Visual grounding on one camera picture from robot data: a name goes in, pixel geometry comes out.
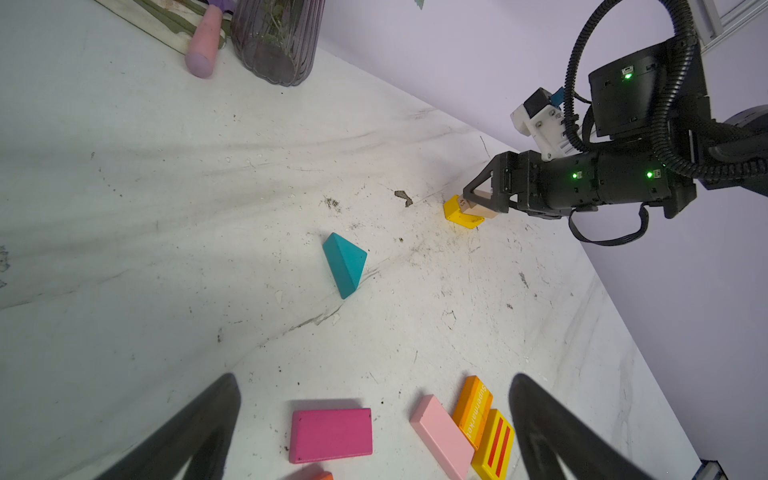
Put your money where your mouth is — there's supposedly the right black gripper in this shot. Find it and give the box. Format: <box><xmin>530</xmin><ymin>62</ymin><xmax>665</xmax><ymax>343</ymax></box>
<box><xmin>463</xmin><ymin>151</ymin><xmax>600</xmax><ymax>219</ymax></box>

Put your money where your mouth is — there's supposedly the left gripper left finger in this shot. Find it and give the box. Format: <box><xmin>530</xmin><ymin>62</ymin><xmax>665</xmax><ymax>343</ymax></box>
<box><xmin>99</xmin><ymin>373</ymin><xmax>241</xmax><ymax>479</ymax></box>

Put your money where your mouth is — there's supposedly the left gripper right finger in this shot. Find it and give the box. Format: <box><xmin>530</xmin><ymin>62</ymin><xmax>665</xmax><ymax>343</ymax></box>
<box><xmin>508</xmin><ymin>373</ymin><xmax>649</xmax><ymax>479</ymax></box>

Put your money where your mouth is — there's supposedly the natural wood block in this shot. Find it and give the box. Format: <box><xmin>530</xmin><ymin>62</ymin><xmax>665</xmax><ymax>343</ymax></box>
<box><xmin>459</xmin><ymin>197</ymin><xmax>498</xmax><ymax>219</ymax></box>

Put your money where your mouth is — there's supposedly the magenta wood block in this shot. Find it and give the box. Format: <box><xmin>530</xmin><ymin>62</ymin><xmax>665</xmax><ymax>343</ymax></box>
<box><xmin>289</xmin><ymin>408</ymin><xmax>374</xmax><ymax>464</ymax></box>

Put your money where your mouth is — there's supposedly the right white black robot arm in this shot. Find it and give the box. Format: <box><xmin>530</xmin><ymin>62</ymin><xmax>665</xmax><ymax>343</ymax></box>
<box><xmin>463</xmin><ymin>1</ymin><xmax>767</xmax><ymax>219</ymax></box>

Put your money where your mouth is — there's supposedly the yellow red striped block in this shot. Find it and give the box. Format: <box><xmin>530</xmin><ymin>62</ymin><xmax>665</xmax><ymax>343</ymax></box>
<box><xmin>471</xmin><ymin>409</ymin><xmax>515</xmax><ymax>480</ymax></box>

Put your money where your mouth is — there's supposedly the orange ridged wood block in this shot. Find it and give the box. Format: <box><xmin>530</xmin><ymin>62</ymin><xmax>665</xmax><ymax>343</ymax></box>
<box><xmin>452</xmin><ymin>376</ymin><xmax>493</xmax><ymax>450</ymax></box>

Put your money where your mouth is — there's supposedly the pink wood block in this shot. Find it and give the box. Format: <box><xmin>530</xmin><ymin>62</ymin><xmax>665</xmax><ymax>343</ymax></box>
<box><xmin>410</xmin><ymin>395</ymin><xmax>475</xmax><ymax>480</ymax></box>

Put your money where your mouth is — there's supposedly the teal triangular wood block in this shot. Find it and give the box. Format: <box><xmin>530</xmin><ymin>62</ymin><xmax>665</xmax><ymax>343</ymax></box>
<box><xmin>323</xmin><ymin>233</ymin><xmax>368</xmax><ymax>299</ymax></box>

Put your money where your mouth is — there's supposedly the dark purple glass vase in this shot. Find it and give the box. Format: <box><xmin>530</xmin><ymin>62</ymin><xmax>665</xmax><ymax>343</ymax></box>
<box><xmin>231</xmin><ymin>0</ymin><xmax>325</xmax><ymax>87</ymax></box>

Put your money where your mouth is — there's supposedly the pink tube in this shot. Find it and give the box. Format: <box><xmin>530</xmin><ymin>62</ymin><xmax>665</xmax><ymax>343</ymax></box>
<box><xmin>184</xmin><ymin>1</ymin><xmax>224</xmax><ymax>79</ymax></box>

